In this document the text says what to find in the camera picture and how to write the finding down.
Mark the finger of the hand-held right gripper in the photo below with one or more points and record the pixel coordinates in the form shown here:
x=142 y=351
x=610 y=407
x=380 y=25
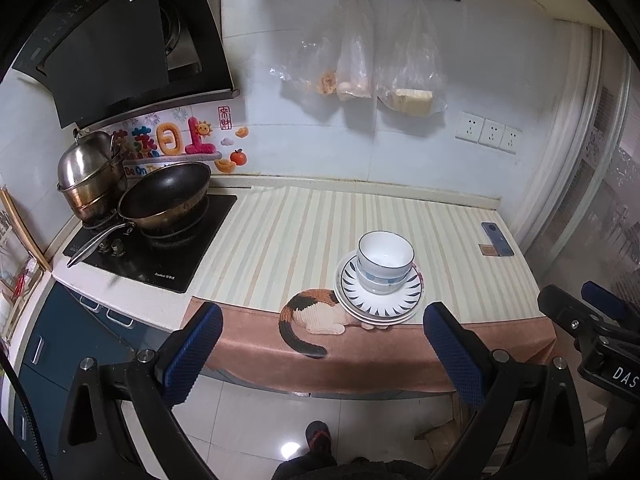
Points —
x=602 y=296
x=565 y=307

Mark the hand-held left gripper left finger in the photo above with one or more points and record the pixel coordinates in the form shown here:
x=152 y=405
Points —
x=195 y=355

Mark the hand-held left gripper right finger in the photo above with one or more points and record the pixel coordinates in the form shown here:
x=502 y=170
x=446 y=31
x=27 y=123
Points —
x=450 y=355

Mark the blue leaf pattern plate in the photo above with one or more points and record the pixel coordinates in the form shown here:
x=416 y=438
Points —
x=400 y=302

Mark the blue dotted bowl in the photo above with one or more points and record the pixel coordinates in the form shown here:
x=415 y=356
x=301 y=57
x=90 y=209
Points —
x=380 y=285

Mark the white bowl with black rim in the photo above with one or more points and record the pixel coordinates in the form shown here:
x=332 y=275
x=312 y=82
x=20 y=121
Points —
x=385 y=250

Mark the cardboard box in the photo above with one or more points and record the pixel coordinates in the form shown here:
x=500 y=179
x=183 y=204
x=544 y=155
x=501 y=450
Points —
x=445 y=440

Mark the dark smartphone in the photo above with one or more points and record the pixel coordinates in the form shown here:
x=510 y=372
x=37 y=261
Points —
x=497 y=239

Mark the brown card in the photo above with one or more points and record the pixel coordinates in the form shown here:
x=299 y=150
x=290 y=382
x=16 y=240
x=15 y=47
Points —
x=486 y=250

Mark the frosted glass sliding door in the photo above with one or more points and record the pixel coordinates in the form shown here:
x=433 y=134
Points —
x=590 y=185

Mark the black gas stove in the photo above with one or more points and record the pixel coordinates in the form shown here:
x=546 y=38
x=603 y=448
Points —
x=200 y=240

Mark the blue kitchen cabinet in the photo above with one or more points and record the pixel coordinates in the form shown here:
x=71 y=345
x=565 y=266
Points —
x=65 y=330

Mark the person's dark slipper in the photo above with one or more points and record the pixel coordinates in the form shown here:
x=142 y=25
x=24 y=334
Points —
x=318 y=435

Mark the striped tablecloth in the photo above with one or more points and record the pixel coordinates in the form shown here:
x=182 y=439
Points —
x=300 y=240

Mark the dark wok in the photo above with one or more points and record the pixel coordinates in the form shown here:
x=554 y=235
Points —
x=165 y=190

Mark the stainless steel pot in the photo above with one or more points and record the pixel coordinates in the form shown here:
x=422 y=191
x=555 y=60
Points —
x=85 y=165

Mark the plastic bag with pale block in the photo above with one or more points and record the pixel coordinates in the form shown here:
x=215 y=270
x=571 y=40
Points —
x=412 y=100

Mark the plastic bag with round buns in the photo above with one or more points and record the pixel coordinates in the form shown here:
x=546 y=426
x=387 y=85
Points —
x=355 y=85

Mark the plastic bag with orange food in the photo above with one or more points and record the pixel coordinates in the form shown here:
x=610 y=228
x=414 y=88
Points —
x=327 y=82

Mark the black range hood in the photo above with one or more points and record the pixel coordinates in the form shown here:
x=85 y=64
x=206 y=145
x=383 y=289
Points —
x=115 y=50

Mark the white wall socket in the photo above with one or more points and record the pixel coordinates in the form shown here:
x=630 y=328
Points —
x=469 y=126
x=511 y=140
x=491 y=133

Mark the wooden frame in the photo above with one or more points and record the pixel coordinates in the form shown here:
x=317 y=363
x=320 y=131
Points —
x=22 y=230

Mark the colourful wall sticker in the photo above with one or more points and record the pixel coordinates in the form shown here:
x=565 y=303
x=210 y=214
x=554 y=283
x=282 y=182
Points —
x=170 y=140

